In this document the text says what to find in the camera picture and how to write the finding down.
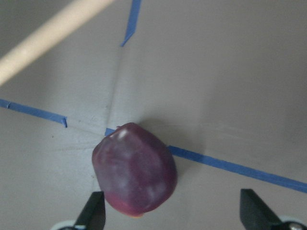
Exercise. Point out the dark red apple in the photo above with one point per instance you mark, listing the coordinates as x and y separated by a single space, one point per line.
134 169

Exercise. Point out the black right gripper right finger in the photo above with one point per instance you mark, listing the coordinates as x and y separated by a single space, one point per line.
255 214

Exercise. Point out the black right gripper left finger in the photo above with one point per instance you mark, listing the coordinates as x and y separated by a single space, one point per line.
92 216

